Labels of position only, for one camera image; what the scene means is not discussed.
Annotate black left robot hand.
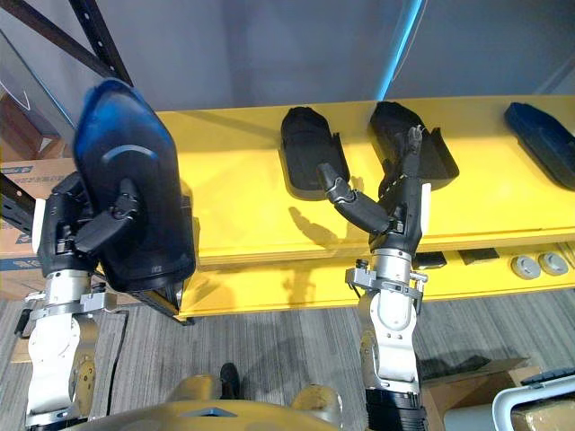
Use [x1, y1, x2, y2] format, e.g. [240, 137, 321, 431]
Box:
[31, 172, 146, 280]

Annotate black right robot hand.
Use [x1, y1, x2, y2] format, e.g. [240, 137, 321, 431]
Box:
[316, 125, 433, 256]

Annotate black plastic housing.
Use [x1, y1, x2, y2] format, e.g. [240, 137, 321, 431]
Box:
[73, 78, 197, 293]
[367, 101, 460, 193]
[503, 101, 575, 193]
[279, 106, 351, 202]

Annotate yellow shelf board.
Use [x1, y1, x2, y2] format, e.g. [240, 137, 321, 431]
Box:
[177, 242, 575, 321]
[155, 92, 575, 267]

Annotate blue shelf upright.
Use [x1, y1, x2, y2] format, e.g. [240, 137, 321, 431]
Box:
[376, 0, 425, 101]

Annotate brown cardboard box with print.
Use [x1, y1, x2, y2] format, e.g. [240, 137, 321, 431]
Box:
[0, 157, 82, 273]

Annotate small black flat part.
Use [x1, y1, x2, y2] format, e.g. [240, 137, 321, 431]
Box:
[413, 251, 447, 271]
[457, 249, 500, 264]

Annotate grey round metal disc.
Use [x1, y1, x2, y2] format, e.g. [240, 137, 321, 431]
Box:
[538, 251, 569, 276]
[509, 256, 542, 278]

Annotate open cardboard box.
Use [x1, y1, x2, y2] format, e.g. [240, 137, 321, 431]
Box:
[417, 356, 543, 431]

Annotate robot dark foot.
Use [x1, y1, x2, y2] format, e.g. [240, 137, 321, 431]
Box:
[218, 362, 242, 401]

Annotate white plastic crate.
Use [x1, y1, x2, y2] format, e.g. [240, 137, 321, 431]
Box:
[491, 368, 575, 431]

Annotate robot body and legs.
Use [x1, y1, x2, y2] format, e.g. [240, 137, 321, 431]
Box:
[66, 375, 345, 431]

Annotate dark steel shelf frame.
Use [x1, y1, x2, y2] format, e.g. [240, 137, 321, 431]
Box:
[0, 0, 197, 327]

